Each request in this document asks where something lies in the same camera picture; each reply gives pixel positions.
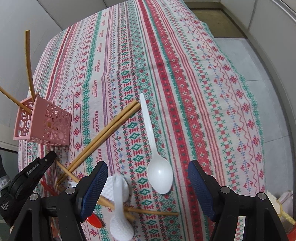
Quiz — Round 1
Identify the pink perforated utensil holder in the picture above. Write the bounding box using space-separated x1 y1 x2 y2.
14 96 72 146

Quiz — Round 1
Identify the wooden chopstick upright in holder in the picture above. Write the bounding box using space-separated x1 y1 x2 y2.
25 30 36 101

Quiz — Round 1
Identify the white rice paddle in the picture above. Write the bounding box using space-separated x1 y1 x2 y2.
110 175 134 240
65 174 129 206

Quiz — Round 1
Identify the wooden chopstick pair lower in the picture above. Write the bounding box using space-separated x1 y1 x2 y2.
56 102 142 186

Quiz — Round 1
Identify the red plastic spoon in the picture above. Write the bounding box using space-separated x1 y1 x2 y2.
41 181 103 228

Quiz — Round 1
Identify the wooden chopstick pair upper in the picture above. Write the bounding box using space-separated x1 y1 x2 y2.
60 99 139 176

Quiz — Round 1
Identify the wooden chopstick leaning in holder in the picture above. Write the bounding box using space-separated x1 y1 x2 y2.
0 87 32 114

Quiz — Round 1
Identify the wooden chopstick pair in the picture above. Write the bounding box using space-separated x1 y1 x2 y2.
60 99 139 176
56 102 142 186

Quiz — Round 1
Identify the patterned striped tablecloth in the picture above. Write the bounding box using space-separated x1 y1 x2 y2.
17 0 266 241

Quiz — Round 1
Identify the white plastic spoon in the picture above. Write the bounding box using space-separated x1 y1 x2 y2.
139 93 173 194

